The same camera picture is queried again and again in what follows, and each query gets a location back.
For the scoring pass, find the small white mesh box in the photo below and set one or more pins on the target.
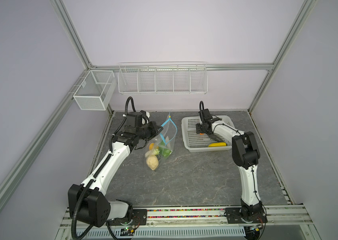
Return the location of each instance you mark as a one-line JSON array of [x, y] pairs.
[[96, 90]]

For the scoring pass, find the beige round toy bun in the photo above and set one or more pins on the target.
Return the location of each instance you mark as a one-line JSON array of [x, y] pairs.
[[152, 162]]

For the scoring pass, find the clear zip top bag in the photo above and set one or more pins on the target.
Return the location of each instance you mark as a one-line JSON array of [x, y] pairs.
[[167, 135]]

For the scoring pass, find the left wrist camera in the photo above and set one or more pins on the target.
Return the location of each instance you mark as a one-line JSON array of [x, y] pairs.
[[145, 113]]

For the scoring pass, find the dark green toy cucumber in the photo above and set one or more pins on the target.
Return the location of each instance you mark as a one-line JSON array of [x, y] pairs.
[[216, 138]]

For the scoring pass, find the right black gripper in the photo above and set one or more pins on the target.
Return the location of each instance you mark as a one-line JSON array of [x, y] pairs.
[[198, 128]]

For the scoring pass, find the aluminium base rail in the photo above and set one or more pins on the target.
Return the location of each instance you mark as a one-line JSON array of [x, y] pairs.
[[216, 216]]

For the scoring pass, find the green leafy toy vegetable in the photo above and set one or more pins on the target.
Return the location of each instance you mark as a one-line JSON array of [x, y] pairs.
[[165, 151]]

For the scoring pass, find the long white wire shelf basket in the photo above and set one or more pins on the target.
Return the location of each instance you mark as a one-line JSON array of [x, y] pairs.
[[163, 78]]

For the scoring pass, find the yellow toy banana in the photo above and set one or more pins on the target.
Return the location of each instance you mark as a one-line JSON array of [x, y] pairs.
[[213, 145]]

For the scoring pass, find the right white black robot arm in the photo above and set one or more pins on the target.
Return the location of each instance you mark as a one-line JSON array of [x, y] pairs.
[[245, 154]]

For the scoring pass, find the orange yellow toy fruit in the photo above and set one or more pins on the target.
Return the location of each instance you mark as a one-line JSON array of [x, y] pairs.
[[151, 146]]

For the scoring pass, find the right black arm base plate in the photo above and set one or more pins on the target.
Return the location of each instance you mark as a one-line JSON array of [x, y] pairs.
[[236, 215]]

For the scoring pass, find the white toy radish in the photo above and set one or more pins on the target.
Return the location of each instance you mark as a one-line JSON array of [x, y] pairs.
[[152, 152]]

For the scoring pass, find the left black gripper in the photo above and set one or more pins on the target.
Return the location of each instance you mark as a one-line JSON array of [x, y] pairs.
[[153, 126]]

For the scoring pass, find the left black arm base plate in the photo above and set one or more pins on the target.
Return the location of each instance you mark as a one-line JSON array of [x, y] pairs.
[[138, 217]]

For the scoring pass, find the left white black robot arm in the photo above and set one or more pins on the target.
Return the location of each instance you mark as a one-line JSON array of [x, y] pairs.
[[88, 204]]

